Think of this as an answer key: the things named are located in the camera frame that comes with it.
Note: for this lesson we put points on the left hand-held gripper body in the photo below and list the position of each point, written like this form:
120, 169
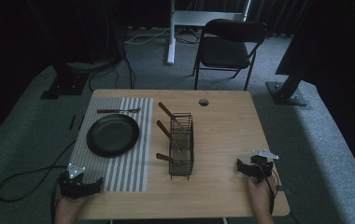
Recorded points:
73, 186

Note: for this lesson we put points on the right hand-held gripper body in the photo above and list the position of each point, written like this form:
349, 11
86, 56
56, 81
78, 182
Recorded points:
262, 166

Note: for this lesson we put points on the person's left hand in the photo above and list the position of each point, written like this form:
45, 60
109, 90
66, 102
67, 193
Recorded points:
69, 207

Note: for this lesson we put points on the person's right hand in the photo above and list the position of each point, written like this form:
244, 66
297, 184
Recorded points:
261, 199

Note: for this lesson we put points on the grey striped placemat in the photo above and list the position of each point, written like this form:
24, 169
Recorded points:
116, 146

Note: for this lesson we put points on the black round plate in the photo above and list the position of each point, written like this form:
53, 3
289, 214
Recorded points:
112, 135

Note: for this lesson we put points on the black metal stand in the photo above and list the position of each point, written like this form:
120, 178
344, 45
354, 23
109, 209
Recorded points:
65, 82
287, 90

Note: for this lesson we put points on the black folding chair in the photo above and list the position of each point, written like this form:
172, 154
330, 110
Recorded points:
225, 51

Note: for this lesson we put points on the dark curtain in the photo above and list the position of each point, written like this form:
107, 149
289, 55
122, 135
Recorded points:
278, 15

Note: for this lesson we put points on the white desk frame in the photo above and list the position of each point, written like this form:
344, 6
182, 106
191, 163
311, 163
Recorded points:
194, 18

